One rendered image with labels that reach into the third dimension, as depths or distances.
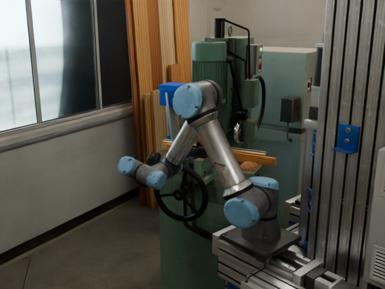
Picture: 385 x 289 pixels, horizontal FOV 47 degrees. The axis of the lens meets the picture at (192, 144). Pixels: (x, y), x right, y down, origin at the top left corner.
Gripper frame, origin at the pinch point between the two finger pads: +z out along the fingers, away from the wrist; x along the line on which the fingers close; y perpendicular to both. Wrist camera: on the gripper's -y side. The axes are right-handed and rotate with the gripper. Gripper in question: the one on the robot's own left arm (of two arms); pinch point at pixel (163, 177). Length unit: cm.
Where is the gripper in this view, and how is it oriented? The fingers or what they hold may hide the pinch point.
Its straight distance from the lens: 208.9
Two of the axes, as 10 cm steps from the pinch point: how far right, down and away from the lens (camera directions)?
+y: -2.1, 9.6, -2.0
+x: 9.1, 1.1, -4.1
